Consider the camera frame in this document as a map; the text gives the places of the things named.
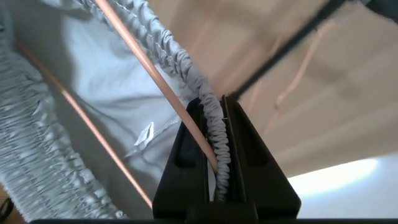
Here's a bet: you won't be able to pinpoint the black clothes rack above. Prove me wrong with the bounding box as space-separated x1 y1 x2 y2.
231 0 346 100

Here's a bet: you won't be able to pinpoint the beige curtain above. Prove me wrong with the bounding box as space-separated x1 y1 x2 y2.
146 0 398 178

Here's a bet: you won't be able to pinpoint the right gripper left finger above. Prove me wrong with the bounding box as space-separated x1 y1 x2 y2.
152 97 215 218

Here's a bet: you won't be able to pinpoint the pink clothes hanger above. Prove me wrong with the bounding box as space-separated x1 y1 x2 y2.
17 0 218 209
248 18 336 134

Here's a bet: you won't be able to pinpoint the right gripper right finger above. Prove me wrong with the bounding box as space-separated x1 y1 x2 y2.
222 95 302 218

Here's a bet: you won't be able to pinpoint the pale grey shorts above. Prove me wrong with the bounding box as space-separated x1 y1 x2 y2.
0 0 233 220

